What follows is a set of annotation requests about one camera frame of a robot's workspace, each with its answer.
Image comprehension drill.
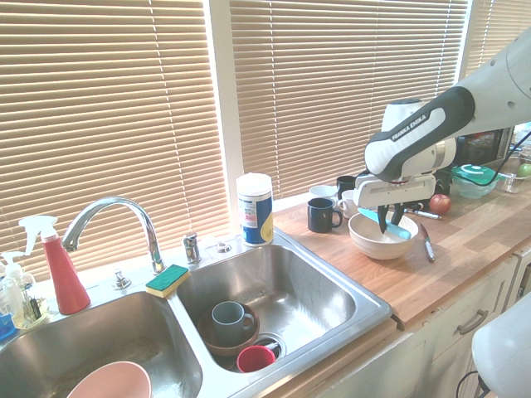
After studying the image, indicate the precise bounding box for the clear hand soap bottle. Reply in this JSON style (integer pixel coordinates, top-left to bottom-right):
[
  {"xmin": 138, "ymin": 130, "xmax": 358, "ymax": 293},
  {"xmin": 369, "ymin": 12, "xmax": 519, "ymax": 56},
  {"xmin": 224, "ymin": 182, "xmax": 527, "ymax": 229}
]
[{"xmin": 0, "ymin": 250, "xmax": 51, "ymax": 330}]

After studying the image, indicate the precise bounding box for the red apple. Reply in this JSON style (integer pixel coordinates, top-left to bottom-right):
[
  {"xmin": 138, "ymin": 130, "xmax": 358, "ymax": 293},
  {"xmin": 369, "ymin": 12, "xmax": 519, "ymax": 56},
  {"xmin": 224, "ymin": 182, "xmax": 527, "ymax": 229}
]
[{"xmin": 428, "ymin": 193, "xmax": 452, "ymax": 216}]

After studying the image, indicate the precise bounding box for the stainless steel double sink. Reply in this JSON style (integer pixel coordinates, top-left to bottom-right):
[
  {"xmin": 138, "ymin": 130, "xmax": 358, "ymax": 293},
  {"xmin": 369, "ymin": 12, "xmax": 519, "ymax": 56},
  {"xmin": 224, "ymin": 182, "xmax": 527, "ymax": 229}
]
[{"xmin": 0, "ymin": 229, "xmax": 394, "ymax": 398}]

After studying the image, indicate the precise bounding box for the small chrome sink knob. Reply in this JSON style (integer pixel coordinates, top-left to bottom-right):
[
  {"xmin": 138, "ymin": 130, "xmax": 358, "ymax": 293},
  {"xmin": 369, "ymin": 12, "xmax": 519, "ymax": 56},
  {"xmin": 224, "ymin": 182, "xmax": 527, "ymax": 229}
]
[{"xmin": 112, "ymin": 268, "xmax": 133, "ymax": 290}]

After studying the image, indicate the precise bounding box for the silver metal utensil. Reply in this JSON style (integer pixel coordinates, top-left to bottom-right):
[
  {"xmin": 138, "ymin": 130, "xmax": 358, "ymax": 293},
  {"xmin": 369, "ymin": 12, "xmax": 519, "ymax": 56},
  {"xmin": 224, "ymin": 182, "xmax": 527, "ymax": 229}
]
[{"xmin": 404, "ymin": 207, "xmax": 443, "ymax": 221}]

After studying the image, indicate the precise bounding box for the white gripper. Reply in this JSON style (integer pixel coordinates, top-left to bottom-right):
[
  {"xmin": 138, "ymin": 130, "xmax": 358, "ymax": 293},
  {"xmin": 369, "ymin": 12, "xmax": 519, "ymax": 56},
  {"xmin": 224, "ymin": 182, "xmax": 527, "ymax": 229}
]
[{"xmin": 353, "ymin": 172, "xmax": 437, "ymax": 235}]

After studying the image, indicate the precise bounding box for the brass drawer handle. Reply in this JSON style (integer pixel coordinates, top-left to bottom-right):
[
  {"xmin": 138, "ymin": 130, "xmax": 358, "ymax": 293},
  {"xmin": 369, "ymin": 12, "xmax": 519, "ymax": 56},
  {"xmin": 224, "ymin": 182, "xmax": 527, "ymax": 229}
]
[{"xmin": 456, "ymin": 308, "xmax": 490, "ymax": 337}]

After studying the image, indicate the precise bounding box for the chrome kitchen faucet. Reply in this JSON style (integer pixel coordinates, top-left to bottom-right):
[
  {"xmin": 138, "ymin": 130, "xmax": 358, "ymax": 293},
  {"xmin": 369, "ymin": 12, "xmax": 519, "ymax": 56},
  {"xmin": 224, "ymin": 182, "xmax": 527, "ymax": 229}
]
[{"xmin": 61, "ymin": 196, "xmax": 168, "ymax": 275}]

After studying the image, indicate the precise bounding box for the red handled silver knife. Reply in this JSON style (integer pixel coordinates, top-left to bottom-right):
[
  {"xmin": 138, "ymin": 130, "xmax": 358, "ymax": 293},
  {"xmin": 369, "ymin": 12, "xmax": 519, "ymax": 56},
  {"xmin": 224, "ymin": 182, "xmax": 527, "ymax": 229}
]
[{"xmin": 418, "ymin": 222, "xmax": 436, "ymax": 263}]

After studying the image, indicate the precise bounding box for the black cable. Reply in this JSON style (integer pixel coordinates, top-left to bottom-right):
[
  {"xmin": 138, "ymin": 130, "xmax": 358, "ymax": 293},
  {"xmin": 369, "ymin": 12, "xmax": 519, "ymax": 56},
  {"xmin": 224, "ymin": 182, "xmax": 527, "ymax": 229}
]
[{"xmin": 455, "ymin": 368, "xmax": 493, "ymax": 398}]

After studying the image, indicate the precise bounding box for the white kitchen cabinet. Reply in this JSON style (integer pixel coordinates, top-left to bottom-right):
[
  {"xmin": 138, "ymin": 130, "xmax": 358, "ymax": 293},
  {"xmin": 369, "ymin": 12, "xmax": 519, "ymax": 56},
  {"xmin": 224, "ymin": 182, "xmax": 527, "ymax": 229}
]
[{"xmin": 265, "ymin": 244, "xmax": 531, "ymax": 398}]

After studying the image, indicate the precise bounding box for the large black mug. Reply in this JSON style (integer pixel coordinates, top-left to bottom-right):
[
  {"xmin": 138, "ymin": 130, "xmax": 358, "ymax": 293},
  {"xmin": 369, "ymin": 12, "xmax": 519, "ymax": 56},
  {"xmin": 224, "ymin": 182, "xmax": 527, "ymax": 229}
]
[{"xmin": 306, "ymin": 197, "xmax": 344, "ymax": 234}]

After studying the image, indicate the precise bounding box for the green yellow sponge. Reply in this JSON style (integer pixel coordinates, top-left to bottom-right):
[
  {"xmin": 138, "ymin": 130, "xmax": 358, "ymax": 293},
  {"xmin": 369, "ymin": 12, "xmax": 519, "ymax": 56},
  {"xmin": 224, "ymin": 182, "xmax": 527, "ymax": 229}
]
[{"xmin": 144, "ymin": 264, "xmax": 192, "ymax": 299}]

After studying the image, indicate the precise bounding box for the green lidded food container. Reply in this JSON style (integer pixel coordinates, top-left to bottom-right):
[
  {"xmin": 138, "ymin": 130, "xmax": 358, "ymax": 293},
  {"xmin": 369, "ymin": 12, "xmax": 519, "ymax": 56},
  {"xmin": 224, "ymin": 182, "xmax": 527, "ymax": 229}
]
[{"xmin": 450, "ymin": 164, "xmax": 501, "ymax": 200}]

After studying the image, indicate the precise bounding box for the red plastic cup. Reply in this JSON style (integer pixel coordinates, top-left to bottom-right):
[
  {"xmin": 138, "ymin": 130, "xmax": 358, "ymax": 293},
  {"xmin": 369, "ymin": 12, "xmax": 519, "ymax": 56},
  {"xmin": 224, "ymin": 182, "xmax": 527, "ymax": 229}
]
[{"xmin": 236, "ymin": 345, "xmax": 277, "ymax": 374}]

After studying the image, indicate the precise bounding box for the wide wooden window blind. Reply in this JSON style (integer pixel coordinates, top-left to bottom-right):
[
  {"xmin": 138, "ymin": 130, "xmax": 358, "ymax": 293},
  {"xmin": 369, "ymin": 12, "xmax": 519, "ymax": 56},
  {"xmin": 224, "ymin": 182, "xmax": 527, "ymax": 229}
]
[
  {"xmin": 227, "ymin": 0, "xmax": 470, "ymax": 201},
  {"xmin": 0, "ymin": 0, "xmax": 231, "ymax": 284}
]

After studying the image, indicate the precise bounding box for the black microwave oven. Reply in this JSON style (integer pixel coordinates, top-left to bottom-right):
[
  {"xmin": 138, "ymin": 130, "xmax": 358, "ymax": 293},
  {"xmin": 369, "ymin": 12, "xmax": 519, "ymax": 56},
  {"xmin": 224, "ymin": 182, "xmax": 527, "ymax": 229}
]
[{"xmin": 455, "ymin": 126, "xmax": 516, "ymax": 167}]

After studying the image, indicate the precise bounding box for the white blue cleaner canister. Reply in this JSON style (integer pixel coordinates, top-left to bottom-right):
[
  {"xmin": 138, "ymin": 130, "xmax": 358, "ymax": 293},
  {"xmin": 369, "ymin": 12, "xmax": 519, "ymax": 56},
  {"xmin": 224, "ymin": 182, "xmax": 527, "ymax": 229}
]
[{"xmin": 235, "ymin": 172, "xmax": 275, "ymax": 249}]

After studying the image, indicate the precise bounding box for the clear plastic container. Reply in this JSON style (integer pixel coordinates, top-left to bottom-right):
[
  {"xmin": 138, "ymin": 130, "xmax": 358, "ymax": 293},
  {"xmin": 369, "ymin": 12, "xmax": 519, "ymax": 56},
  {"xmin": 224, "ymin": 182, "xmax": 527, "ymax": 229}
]
[{"xmin": 494, "ymin": 155, "xmax": 531, "ymax": 195}]

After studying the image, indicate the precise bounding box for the white ceramic bowl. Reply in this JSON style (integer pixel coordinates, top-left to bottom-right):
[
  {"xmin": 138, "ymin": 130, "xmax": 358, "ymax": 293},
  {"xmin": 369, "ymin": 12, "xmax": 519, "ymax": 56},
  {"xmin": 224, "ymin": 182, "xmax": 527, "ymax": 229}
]
[{"xmin": 347, "ymin": 211, "xmax": 420, "ymax": 261}]

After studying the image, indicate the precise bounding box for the black toaster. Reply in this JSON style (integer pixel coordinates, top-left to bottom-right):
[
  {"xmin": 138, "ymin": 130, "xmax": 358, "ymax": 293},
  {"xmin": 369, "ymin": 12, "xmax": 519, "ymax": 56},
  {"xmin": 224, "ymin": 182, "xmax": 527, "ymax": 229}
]
[{"xmin": 434, "ymin": 167, "xmax": 454, "ymax": 196}]

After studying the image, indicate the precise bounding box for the pink bowl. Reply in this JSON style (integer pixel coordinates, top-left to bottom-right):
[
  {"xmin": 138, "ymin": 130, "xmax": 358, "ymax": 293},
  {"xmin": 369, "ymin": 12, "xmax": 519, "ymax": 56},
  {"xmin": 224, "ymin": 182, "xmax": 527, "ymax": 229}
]
[{"xmin": 66, "ymin": 360, "xmax": 153, "ymax": 398}]

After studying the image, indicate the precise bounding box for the teal spatula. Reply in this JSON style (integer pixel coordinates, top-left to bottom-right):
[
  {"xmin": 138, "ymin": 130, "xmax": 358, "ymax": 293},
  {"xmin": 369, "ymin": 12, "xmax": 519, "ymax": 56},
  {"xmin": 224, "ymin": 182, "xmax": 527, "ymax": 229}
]
[{"xmin": 357, "ymin": 207, "xmax": 412, "ymax": 241}]

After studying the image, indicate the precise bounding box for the narrow wooden window blind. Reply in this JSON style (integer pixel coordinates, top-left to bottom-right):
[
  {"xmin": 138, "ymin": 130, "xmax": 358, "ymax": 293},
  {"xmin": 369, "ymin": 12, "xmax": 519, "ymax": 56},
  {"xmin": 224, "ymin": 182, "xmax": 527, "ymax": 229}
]
[{"xmin": 467, "ymin": 0, "xmax": 531, "ymax": 67}]

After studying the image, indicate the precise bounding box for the small black mug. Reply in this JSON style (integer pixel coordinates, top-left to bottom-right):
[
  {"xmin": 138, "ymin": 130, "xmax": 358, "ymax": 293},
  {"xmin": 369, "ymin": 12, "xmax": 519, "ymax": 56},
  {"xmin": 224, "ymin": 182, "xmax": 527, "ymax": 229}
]
[{"xmin": 335, "ymin": 175, "xmax": 357, "ymax": 201}]

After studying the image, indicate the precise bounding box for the red spray bottle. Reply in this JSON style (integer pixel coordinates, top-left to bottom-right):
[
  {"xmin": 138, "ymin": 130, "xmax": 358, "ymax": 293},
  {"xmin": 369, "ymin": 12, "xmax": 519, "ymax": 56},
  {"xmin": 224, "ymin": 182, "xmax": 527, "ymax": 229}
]
[{"xmin": 17, "ymin": 215, "xmax": 92, "ymax": 316}]

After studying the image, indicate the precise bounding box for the white mug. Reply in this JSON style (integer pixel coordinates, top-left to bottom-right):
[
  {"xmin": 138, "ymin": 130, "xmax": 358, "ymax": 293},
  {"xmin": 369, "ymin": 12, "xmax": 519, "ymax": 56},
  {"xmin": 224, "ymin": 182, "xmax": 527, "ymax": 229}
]
[
  {"xmin": 336, "ymin": 189, "xmax": 358, "ymax": 220},
  {"xmin": 308, "ymin": 184, "xmax": 339, "ymax": 205}
]

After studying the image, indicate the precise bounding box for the brown wooden bowl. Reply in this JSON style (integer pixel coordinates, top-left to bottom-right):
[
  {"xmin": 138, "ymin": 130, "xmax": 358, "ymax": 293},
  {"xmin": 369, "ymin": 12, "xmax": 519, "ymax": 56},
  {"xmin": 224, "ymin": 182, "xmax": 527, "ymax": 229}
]
[{"xmin": 197, "ymin": 303, "xmax": 261, "ymax": 358}]

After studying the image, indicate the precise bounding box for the grey ceramic mug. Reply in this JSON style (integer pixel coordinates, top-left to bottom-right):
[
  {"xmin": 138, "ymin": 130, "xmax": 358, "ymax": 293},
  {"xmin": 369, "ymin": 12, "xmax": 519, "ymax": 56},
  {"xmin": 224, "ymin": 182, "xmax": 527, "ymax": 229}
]
[{"xmin": 211, "ymin": 301, "xmax": 256, "ymax": 347}]

